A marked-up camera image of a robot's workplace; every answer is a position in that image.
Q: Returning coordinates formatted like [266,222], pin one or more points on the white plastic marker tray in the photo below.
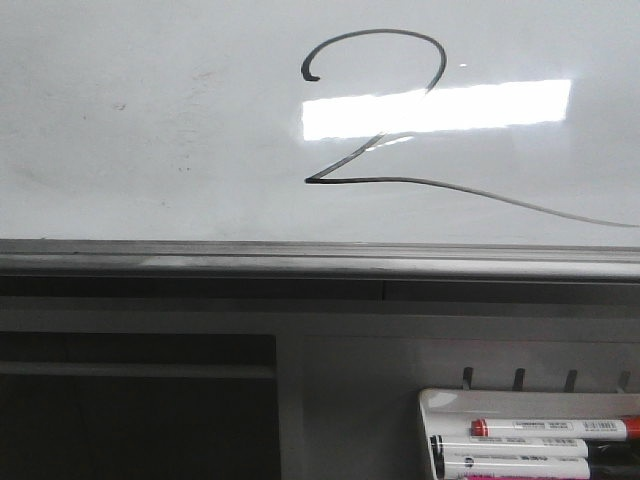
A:
[450,413]

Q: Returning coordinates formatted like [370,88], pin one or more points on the black capped white marker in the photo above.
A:
[443,446]
[458,466]

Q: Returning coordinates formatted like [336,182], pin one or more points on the pink marker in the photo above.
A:
[512,478]

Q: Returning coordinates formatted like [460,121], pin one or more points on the dark open shelf cabinet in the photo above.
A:
[138,406]

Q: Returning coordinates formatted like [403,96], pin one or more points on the grey aluminium whiteboard tray rail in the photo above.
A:
[318,271]

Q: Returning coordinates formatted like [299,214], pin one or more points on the lower black capped white marker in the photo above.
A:
[458,466]

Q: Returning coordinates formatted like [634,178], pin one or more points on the white glossy whiteboard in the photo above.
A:
[450,122]

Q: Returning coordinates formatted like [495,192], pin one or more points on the red capped white marker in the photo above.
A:
[591,429]

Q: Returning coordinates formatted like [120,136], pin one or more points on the upper black capped white marker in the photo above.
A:
[443,446]

